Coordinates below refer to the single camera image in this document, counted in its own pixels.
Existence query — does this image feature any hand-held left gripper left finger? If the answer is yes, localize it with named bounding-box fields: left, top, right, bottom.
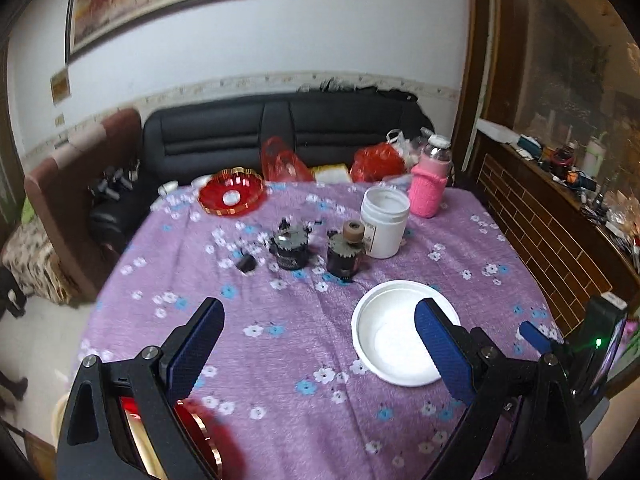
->
left=55, top=297, right=226, bottom=480

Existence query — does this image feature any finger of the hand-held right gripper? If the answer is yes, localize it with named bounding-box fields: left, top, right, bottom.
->
left=519, top=320, right=568, bottom=361

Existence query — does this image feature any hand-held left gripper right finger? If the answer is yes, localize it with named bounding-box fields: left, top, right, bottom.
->
left=414, top=297, right=587, bottom=480

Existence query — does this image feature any large white plate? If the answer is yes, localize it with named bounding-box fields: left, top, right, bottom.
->
left=350, top=280, right=462, bottom=387

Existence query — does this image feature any red plate with gold rim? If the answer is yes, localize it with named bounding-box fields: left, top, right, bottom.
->
left=119, top=395, right=247, bottom=480

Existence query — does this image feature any purple floral tablecloth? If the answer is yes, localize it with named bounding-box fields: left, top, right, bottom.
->
left=75, top=180, right=596, bottom=480

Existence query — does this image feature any wooden cabinet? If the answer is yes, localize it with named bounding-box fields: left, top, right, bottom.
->
left=474, top=119, right=640, bottom=343

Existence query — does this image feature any black electric motor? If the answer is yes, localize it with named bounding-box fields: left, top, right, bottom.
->
left=269, top=217, right=313, bottom=272

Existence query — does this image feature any black motor with tan wheel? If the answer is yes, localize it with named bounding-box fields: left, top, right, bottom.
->
left=325, top=220, right=365, bottom=279

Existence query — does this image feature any white plastic jar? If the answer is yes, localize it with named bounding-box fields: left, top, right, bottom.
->
left=360, top=186, right=411, bottom=260

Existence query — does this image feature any red glass fruit plate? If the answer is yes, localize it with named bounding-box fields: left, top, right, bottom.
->
left=198, top=170, right=268, bottom=217

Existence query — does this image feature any bottle with pink knit sleeve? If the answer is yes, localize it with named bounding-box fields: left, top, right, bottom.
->
left=408, top=134, right=454, bottom=219

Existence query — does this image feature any floral patterned cushion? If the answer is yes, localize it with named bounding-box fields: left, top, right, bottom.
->
left=1, top=220, right=66, bottom=305

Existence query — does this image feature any red plastic bag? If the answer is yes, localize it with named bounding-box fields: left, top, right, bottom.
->
left=260, top=135, right=312, bottom=184
left=349, top=143, right=409, bottom=185

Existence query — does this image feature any brown armchair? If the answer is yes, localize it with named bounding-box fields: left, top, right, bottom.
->
left=24, top=108, right=144, bottom=305

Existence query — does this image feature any yellow and white box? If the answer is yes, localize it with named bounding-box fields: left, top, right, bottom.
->
left=312, top=163, right=352, bottom=184

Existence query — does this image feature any black leather sofa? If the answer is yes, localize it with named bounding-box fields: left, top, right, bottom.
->
left=89, top=91, right=437, bottom=257

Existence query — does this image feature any small framed picture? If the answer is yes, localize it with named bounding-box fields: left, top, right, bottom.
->
left=50, top=67, right=71, bottom=106

